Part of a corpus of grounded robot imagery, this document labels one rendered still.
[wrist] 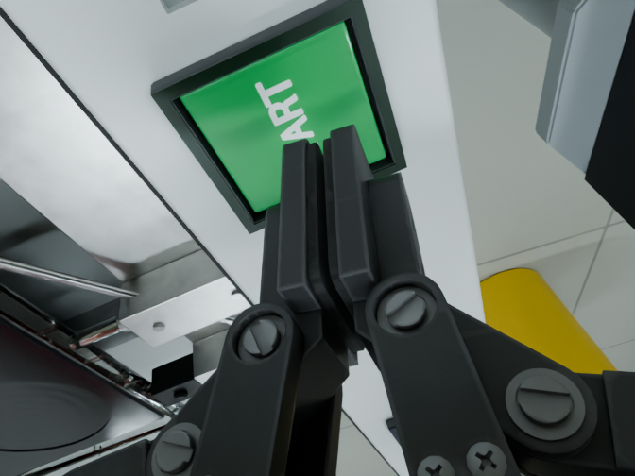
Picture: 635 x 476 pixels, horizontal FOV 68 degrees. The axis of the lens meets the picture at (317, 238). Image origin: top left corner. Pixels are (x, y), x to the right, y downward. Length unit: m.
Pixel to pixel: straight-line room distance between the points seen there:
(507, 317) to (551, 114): 1.63
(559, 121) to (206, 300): 0.28
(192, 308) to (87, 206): 0.08
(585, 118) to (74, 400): 0.42
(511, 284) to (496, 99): 0.86
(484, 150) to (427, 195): 1.40
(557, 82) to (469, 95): 1.05
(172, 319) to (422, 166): 0.18
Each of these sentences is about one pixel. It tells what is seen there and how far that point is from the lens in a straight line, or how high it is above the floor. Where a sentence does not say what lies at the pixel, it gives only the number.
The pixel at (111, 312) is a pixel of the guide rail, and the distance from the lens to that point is 0.40.
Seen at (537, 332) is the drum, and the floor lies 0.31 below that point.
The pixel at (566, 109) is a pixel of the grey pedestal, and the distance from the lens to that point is 0.39.
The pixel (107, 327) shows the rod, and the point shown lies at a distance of 0.31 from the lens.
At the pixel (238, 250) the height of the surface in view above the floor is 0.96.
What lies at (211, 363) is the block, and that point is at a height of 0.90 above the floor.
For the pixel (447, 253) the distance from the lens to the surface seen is 0.20.
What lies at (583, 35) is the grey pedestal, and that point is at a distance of 0.37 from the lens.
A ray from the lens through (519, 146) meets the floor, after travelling 1.64.
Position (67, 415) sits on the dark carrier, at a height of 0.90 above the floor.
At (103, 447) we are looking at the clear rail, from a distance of 0.44.
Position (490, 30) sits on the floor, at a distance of 1.36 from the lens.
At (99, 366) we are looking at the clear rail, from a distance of 0.33.
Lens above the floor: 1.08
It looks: 43 degrees down
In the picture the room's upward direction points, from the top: 163 degrees clockwise
